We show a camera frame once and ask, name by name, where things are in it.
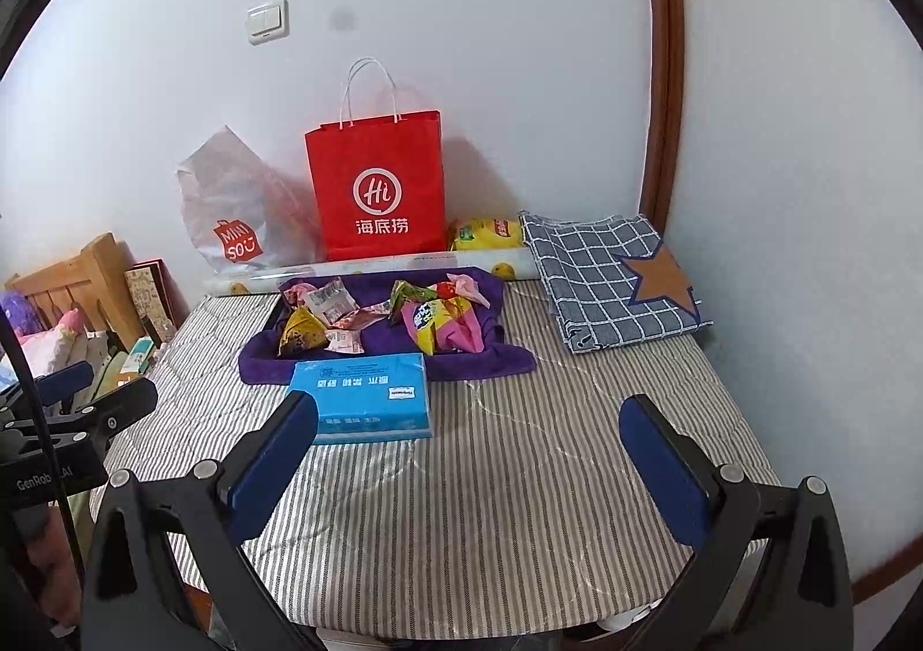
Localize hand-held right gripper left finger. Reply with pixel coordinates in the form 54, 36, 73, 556
81, 390, 325, 651

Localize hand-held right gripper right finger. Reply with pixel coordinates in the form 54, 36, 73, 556
618, 393, 856, 651

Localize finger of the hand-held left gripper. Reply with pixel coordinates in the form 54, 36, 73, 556
29, 360, 96, 407
72, 375, 160, 454

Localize yellow snack packet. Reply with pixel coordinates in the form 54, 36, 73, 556
277, 305, 329, 358

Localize pink white snack packet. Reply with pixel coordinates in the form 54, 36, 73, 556
324, 326, 366, 356

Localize purple cloth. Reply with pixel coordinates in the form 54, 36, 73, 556
238, 266, 538, 387

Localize pink yellow snack bag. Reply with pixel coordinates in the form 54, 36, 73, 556
400, 294, 483, 356

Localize green snack packet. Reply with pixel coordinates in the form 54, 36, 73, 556
389, 280, 437, 324

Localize small plain pink packet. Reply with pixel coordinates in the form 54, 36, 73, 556
445, 270, 491, 306

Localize person's left hand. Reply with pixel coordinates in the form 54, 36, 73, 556
18, 503, 86, 623

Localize colourful pillow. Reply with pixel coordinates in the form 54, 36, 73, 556
21, 308, 88, 371

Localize teal white box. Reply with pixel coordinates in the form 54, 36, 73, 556
121, 336, 157, 378

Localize purple plush pillow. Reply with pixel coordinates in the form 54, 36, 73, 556
0, 291, 37, 335

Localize patterned book box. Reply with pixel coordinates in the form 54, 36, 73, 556
124, 258, 180, 344

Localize blue tissue pack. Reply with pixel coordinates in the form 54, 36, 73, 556
283, 353, 435, 445

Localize wooden headboard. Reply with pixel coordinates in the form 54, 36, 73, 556
7, 233, 145, 349

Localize checked cloth with star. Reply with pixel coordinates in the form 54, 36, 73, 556
519, 210, 715, 355

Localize white plastic bag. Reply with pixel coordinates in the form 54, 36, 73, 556
175, 125, 322, 277

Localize lemon print paper roll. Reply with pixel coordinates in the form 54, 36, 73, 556
202, 246, 538, 299

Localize yellow chip bag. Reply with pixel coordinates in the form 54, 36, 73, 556
448, 217, 524, 252

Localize red paper bag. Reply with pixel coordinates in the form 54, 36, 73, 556
304, 56, 448, 263

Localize wooden bed frame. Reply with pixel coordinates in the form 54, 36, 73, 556
179, 582, 221, 627

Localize white light switch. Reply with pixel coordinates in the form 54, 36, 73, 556
246, 0, 290, 45

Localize wooden door frame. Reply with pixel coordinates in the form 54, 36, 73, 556
638, 0, 686, 220

